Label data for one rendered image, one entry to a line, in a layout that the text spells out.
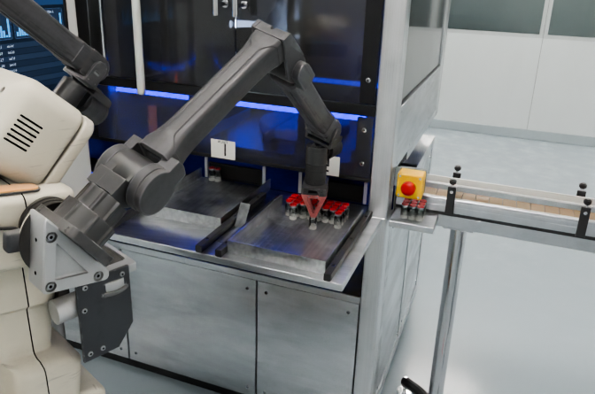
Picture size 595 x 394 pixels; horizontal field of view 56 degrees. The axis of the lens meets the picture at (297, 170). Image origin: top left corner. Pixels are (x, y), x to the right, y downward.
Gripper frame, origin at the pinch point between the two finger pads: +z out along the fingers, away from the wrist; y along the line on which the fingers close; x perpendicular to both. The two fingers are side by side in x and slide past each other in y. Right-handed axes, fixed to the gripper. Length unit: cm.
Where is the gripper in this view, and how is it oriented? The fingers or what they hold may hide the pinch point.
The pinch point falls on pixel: (313, 212)
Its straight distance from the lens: 154.3
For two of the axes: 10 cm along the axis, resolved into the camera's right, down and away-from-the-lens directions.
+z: -0.3, 9.5, 3.2
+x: -9.9, -0.7, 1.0
